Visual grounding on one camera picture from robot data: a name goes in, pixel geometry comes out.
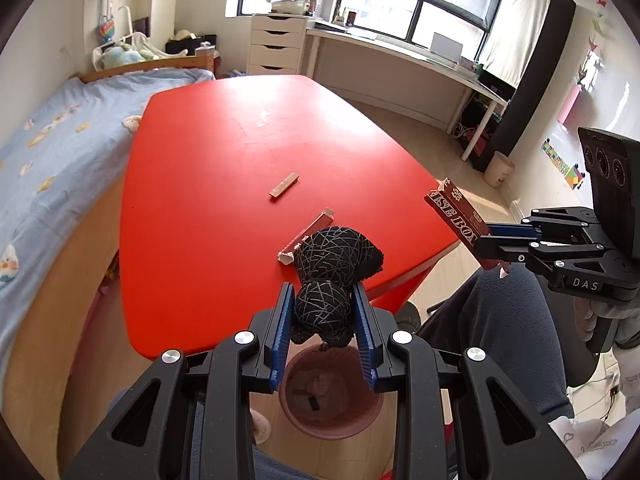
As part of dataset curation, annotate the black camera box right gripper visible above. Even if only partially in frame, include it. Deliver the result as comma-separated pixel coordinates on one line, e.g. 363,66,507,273
578,127,640,259

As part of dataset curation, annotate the white window desk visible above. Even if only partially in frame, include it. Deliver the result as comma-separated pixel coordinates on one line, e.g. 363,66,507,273
300,28,508,145

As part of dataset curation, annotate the white drawer cabinet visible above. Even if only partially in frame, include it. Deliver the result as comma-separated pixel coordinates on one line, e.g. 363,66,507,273
246,14,307,75

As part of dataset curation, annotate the red surprise box carton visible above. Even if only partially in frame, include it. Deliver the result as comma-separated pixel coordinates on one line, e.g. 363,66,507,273
424,178,510,278

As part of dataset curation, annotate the pink trash bin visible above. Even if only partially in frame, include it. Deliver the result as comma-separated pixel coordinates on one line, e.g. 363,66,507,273
278,344,384,440

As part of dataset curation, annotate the bed with blue sheet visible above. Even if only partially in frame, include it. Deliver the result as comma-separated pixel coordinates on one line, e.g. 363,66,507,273
0,52,216,376

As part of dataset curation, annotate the beige floor bin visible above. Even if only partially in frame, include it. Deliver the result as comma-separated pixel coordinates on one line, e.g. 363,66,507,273
484,152,514,188

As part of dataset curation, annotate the red table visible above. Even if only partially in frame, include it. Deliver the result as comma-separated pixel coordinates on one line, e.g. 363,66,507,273
119,76,458,359

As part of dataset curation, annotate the red carton with chinese text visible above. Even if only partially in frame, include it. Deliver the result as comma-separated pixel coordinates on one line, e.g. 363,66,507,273
277,208,334,266

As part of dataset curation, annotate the rainbow hanging toy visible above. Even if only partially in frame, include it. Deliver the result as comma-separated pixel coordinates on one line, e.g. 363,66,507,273
96,14,115,44

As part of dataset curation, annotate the green blue plush pile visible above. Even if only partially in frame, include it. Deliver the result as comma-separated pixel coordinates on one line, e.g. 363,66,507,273
91,32,169,72

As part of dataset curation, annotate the wooden gold strip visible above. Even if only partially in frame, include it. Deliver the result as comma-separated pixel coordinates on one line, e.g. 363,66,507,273
269,172,299,200

